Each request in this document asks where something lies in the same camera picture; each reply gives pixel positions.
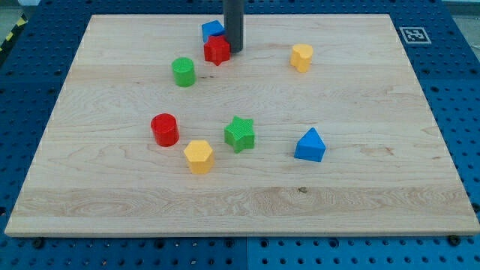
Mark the yellow hexagon block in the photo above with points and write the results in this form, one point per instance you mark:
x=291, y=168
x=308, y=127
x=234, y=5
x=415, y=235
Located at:
x=200, y=156

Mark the red cylinder block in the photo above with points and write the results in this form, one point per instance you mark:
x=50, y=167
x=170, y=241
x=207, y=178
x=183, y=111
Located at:
x=165, y=129

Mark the green star block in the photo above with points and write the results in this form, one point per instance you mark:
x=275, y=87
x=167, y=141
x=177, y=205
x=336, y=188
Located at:
x=239, y=134

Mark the yellow heart block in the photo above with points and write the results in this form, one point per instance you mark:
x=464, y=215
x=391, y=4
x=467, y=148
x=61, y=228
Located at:
x=301, y=56

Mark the red star block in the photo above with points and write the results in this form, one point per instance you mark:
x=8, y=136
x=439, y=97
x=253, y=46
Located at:
x=217, y=49

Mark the green cylinder block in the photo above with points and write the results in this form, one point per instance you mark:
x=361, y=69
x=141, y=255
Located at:
x=183, y=72

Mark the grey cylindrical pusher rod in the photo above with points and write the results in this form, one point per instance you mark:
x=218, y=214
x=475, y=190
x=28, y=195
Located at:
x=233, y=18

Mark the blue triangle block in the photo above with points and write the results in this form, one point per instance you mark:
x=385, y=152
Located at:
x=310, y=147

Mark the white fiducial marker tag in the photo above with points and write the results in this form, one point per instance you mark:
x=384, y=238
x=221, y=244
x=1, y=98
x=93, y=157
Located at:
x=415, y=35

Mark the blue cube block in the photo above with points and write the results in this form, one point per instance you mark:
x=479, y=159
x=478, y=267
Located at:
x=212, y=28

